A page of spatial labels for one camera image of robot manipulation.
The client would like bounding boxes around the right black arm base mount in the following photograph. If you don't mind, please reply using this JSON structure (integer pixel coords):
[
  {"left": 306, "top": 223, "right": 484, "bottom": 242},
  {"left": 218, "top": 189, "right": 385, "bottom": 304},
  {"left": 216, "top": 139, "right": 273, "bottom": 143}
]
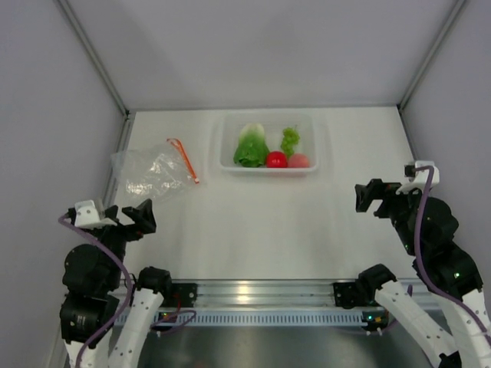
[{"left": 332, "top": 281, "right": 377, "bottom": 309}]

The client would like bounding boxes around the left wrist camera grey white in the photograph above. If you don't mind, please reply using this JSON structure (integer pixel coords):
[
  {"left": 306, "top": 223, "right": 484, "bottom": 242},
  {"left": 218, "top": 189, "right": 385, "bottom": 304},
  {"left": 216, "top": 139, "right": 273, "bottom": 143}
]
[{"left": 73, "top": 199, "right": 104, "bottom": 229}]

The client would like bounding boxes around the aluminium mounting rail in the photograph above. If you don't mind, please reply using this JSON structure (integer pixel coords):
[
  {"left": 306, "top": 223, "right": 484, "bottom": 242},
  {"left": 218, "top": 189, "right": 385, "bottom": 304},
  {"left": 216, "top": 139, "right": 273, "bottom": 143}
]
[{"left": 173, "top": 279, "right": 338, "bottom": 310}]

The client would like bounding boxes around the white slotted cable duct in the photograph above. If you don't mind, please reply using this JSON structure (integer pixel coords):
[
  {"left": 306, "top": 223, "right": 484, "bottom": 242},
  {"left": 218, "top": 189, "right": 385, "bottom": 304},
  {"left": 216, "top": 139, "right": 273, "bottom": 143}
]
[{"left": 151, "top": 310, "right": 388, "bottom": 327}]

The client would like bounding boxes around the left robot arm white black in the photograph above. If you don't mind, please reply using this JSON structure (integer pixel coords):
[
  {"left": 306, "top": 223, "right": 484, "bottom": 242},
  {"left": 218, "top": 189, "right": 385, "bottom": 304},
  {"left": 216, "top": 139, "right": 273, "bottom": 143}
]
[{"left": 58, "top": 199, "right": 172, "bottom": 367}]

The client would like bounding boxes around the green fake lettuce leaf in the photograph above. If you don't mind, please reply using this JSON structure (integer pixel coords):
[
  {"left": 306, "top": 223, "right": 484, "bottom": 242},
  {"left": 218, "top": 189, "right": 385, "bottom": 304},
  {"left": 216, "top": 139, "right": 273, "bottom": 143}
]
[{"left": 233, "top": 123, "right": 269, "bottom": 168}]

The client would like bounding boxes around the pink fake peach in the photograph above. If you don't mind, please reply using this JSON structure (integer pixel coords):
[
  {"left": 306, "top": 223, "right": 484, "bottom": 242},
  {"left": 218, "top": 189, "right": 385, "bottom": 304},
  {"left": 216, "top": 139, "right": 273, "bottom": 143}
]
[{"left": 288, "top": 153, "right": 311, "bottom": 169}]

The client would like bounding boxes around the clear zip bag orange seal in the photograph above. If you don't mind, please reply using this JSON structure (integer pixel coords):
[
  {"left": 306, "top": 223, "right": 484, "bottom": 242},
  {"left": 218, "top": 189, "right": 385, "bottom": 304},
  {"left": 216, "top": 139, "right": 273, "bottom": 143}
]
[{"left": 110, "top": 138, "right": 199, "bottom": 205}]

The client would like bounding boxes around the red fake apple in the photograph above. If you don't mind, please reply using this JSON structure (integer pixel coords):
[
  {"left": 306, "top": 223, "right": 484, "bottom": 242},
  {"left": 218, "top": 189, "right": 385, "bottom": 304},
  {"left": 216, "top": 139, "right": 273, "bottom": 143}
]
[{"left": 265, "top": 151, "right": 288, "bottom": 169}]

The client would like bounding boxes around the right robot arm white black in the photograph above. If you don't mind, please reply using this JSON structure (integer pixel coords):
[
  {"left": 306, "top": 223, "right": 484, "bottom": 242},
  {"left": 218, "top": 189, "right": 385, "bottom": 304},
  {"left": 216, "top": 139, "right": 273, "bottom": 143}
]
[{"left": 354, "top": 179, "right": 490, "bottom": 367}]

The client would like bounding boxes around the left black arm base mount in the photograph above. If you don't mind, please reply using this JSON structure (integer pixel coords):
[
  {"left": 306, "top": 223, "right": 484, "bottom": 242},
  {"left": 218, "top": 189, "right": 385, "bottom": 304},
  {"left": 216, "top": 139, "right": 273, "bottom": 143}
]
[{"left": 161, "top": 282, "right": 198, "bottom": 308}]

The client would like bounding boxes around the white perforated plastic basket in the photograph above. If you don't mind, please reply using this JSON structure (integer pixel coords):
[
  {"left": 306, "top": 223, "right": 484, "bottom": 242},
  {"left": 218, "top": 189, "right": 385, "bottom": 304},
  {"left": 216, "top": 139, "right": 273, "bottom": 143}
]
[{"left": 218, "top": 112, "right": 318, "bottom": 176}]

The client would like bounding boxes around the green fake grapes bunch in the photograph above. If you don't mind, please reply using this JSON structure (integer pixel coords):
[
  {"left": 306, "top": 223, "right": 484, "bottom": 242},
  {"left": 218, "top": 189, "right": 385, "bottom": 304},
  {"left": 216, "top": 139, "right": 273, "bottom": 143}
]
[{"left": 280, "top": 127, "right": 300, "bottom": 158}]

